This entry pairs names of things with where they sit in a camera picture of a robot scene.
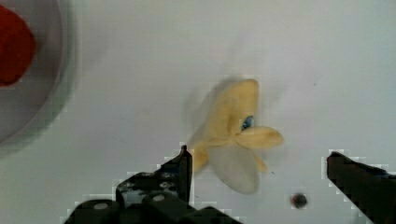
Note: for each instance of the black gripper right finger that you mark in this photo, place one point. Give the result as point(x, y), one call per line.
point(372, 190)

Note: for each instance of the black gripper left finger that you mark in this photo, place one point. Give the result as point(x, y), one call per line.
point(159, 197)

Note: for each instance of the grey round plate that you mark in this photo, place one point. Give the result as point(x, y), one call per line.
point(29, 106)

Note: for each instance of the yellow plush peeled banana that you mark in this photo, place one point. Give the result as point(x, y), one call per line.
point(230, 137)

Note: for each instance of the red plush ketchup bottle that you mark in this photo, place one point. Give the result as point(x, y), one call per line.
point(17, 47)

